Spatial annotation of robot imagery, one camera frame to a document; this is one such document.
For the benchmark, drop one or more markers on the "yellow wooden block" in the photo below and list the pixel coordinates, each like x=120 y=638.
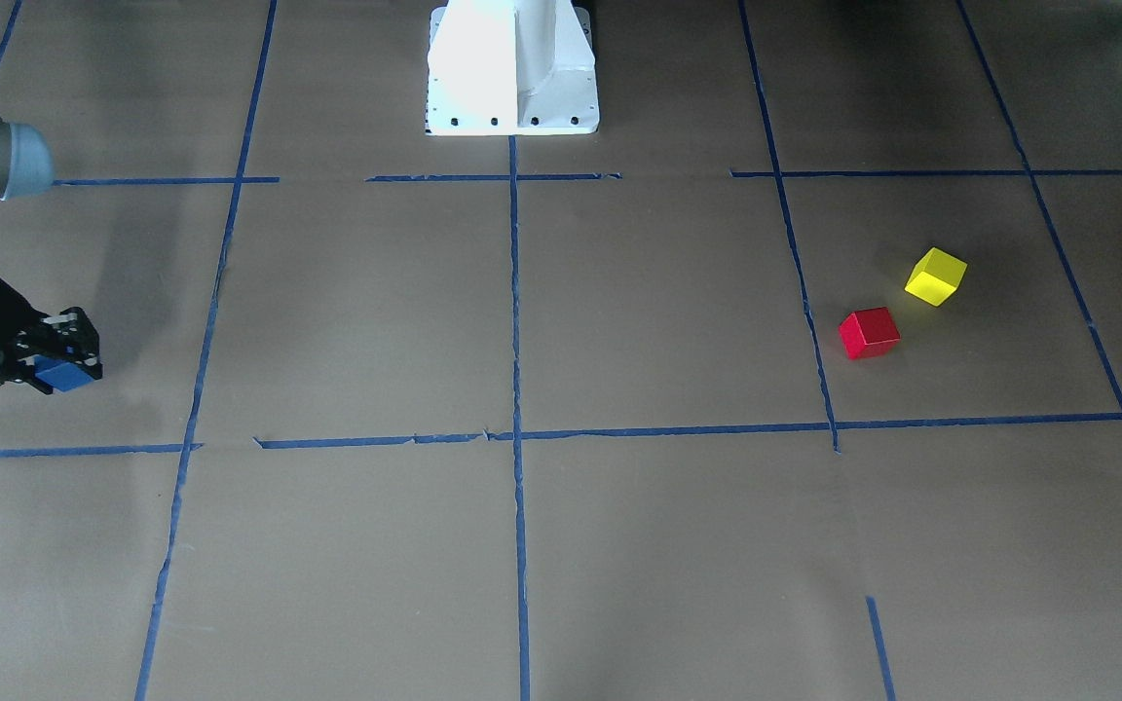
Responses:
x=936 y=277

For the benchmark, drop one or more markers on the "blue wooden block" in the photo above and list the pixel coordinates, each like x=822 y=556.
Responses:
x=64 y=375

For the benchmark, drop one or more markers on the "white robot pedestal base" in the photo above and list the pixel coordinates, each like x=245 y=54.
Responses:
x=503 y=68

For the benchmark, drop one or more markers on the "red wooden block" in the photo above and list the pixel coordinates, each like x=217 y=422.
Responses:
x=869 y=332

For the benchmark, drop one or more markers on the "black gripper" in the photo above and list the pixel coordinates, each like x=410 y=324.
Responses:
x=8 y=316

